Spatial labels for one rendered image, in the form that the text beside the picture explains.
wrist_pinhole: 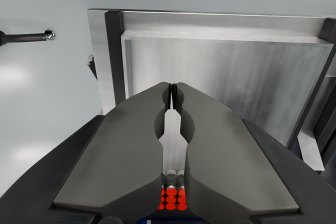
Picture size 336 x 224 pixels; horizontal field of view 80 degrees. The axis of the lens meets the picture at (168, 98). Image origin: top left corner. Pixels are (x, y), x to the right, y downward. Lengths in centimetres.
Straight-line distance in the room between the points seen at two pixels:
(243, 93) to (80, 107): 129
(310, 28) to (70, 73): 127
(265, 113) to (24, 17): 129
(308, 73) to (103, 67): 29
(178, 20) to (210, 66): 8
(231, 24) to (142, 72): 14
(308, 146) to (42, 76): 141
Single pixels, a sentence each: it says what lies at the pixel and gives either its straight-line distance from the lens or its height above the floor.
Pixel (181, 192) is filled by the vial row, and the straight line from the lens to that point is 41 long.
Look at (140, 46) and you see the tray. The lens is 29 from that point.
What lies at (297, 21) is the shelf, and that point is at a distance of 33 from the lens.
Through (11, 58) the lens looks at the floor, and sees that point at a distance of 155.
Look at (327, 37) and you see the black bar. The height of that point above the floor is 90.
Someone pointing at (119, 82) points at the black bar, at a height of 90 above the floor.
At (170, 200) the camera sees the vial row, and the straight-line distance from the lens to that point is 43.
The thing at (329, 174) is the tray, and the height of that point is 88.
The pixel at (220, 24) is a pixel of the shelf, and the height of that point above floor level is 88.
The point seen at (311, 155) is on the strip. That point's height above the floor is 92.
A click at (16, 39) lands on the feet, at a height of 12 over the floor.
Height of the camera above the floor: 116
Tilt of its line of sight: 60 degrees down
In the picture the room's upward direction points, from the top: 179 degrees counter-clockwise
